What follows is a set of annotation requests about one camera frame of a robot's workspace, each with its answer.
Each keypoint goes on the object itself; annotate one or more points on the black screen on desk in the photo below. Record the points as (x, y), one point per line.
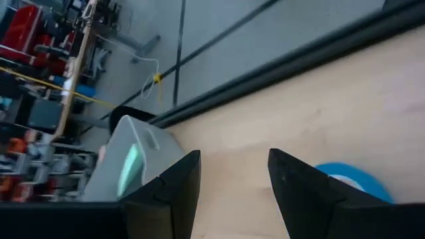
(44, 114)

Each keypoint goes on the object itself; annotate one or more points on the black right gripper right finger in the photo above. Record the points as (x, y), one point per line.
(299, 199)

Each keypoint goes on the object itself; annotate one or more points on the grey plastic bin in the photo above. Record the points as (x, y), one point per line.
(159, 156)

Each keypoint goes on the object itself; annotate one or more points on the light blue tape roll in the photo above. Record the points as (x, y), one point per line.
(368, 179)

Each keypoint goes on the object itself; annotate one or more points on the parts rack with bins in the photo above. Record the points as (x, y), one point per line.
(33, 166)

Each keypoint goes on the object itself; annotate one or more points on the wooden top office desk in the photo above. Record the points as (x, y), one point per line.
(77, 59)

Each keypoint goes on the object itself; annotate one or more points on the black table frame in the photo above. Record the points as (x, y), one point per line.
(299, 64)

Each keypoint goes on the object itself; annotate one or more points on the shelf with red bins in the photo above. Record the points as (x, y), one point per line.
(23, 26)

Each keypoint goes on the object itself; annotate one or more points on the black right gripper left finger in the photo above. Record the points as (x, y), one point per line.
(172, 206)

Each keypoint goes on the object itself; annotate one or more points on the mint green stapler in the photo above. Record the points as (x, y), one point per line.
(131, 169)

